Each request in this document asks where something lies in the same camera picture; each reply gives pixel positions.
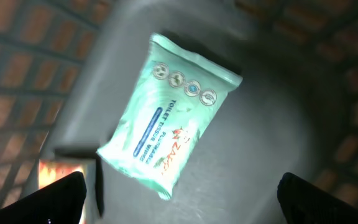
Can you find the white wet wipes pack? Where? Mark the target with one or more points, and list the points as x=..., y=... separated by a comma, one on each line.
x=177, y=95

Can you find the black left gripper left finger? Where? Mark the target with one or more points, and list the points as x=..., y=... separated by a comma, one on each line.
x=59, y=202

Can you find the grey plastic mesh basket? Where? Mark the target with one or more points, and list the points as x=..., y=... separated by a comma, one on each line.
x=67, y=70

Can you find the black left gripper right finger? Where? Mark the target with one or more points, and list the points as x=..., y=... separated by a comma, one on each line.
x=303, y=203

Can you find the orange small box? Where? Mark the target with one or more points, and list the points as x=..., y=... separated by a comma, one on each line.
x=68, y=160

